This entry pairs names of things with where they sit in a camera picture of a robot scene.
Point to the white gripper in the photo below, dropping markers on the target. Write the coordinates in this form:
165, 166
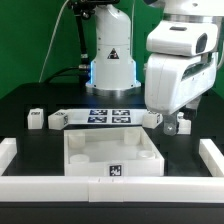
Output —
181, 67

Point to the white square tabletop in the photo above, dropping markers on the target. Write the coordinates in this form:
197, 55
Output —
111, 152

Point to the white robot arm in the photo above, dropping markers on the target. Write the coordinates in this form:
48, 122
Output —
113, 69

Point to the white U-shaped fence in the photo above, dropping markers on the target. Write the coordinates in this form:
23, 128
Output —
90, 189

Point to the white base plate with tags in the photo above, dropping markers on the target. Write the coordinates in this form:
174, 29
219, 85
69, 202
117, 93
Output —
103, 116

